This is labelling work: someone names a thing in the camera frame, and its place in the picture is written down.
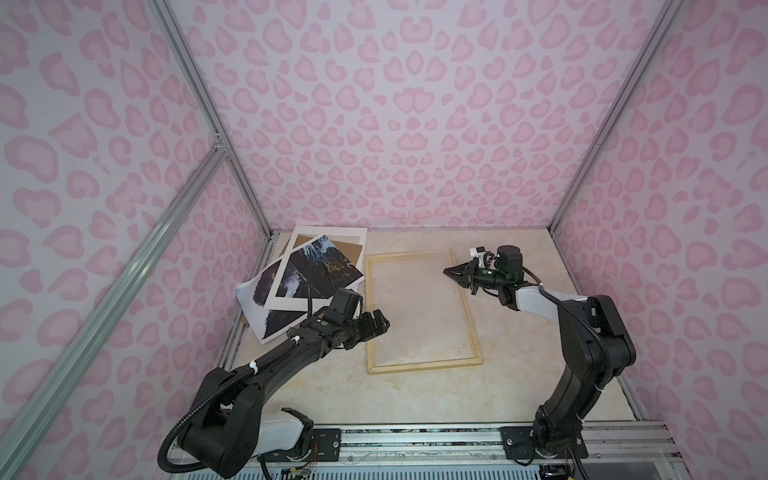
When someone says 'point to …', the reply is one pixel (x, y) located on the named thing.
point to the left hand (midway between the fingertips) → (381, 325)
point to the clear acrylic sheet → (424, 307)
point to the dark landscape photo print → (317, 270)
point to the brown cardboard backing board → (351, 245)
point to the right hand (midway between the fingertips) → (449, 268)
